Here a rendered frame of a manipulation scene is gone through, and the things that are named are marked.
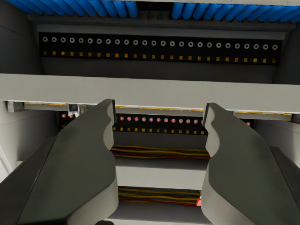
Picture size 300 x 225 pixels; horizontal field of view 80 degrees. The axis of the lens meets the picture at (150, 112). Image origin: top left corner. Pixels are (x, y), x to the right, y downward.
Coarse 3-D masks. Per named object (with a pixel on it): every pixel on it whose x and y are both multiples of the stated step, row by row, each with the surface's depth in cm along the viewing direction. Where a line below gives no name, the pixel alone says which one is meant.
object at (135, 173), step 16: (128, 160) 51; (144, 160) 52; (160, 160) 52; (176, 160) 53; (192, 160) 53; (208, 160) 54; (128, 176) 40; (144, 176) 40; (160, 176) 39; (176, 176) 39; (192, 176) 39
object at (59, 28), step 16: (0, 0) 34; (0, 16) 34; (16, 16) 38; (16, 32) 38; (48, 32) 40; (64, 32) 40; (80, 32) 40; (96, 32) 40; (112, 32) 40; (128, 32) 40; (144, 32) 40; (160, 32) 39; (176, 32) 39; (192, 32) 39; (208, 32) 39; (224, 32) 39; (240, 32) 39; (256, 32) 39; (272, 32) 39
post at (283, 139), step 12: (288, 48) 42; (288, 60) 42; (276, 72) 46; (288, 72) 42; (264, 120) 50; (264, 132) 50; (276, 132) 45; (288, 132) 41; (276, 144) 45; (288, 144) 41; (288, 156) 41
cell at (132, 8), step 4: (128, 4) 30; (132, 4) 30; (136, 4) 31; (128, 8) 32; (132, 8) 31; (136, 8) 32; (132, 12) 33; (136, 12) 34; (132, 16) 35; (136, 16) 35
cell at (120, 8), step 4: (112, 0) 30; (116, 0) 29; (120, 0) 29; (116, 4) 30; (120, 4) 30; (124, 4) 31; (116, 8) 32; (120, 8) 32; (124, 8) 32; (120, 12) 33; (124, 12) 34; (120, 16) 35; (124, 16) 35
